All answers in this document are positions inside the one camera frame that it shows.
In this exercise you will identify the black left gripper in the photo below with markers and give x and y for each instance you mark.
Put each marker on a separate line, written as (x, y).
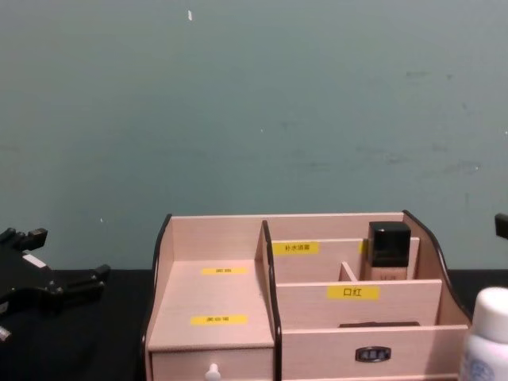
(20, 274)

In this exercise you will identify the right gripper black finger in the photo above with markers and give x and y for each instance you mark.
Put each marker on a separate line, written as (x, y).
(502, 226)

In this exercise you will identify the black table cloth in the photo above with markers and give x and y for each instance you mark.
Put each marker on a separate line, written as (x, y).
(79, 349)

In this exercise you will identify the beige bottle with black cap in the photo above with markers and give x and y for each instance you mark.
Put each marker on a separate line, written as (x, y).
(389, 244)

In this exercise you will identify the white plastic bottle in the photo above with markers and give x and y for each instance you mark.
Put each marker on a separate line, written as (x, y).
(486, 341)

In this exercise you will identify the small wooden drawer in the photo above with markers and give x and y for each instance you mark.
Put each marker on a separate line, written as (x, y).
(178, 365)

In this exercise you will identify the pale wooden desktop organizer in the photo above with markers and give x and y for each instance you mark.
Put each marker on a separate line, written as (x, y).
(222, 285)

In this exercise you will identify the white drawer knob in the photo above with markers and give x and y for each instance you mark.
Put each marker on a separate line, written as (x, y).
(212, 372)

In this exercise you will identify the wide wooden drawer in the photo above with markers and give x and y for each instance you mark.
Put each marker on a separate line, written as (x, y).
(317, 353)

